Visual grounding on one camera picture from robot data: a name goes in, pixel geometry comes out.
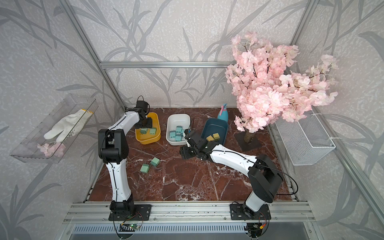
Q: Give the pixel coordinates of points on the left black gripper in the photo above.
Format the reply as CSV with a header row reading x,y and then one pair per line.
x,y
149,125

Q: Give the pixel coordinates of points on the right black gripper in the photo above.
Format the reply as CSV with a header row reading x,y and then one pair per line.
x,y
184,153

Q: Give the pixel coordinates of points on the yellow plug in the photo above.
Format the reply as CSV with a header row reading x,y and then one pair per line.
x,y
216,136
210,138

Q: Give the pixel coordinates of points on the green plug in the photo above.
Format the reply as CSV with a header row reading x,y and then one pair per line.
x,y
153,131
144,130
155,162
145,168

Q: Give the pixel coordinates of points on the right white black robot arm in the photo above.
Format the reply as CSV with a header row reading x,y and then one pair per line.
x,y
262,172

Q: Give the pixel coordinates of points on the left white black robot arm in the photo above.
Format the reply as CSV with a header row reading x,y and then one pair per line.
x,y
113,150

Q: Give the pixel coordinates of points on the dark teal storage box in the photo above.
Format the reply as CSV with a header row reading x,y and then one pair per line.
x,y
216,126

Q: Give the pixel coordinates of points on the yellow plastic storage box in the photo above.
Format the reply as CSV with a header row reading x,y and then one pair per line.
x,y
147,138

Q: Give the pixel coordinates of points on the white plastic storage box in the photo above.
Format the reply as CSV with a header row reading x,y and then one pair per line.
x,y
176,125

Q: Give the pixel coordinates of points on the teal pink spray bottle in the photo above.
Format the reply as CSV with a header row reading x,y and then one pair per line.
x,y
223,113

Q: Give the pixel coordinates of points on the white work glove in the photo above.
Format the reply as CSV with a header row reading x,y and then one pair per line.
x,y
69,126

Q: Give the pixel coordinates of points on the pink artificial blossom tree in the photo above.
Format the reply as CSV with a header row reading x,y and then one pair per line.
x,y
266,93

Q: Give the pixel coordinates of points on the small pink flower sprig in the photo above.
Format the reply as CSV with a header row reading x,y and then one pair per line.
x,y
52,149

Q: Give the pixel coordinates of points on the right circuit board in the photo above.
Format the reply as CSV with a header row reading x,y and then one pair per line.
x,y
254,228

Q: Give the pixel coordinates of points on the circuit board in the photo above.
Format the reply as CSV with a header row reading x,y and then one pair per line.
x,y
254,228
128,228

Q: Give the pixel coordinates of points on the left circuit board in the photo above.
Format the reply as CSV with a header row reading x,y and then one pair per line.
x,y
128,228

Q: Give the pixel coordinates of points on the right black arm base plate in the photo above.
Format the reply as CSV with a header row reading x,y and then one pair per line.
x,y
242,212

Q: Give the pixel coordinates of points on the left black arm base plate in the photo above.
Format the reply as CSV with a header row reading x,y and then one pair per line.
x,y
139,213

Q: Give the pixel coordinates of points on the clear acrylic wall shelf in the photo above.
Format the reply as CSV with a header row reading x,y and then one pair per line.
x,y
50,140

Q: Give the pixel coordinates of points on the white wire mesh basket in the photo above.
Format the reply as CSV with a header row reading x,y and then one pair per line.
x,y
306,140

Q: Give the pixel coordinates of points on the aluminium front rail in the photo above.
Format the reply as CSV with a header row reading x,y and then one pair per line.
x,y
190,212

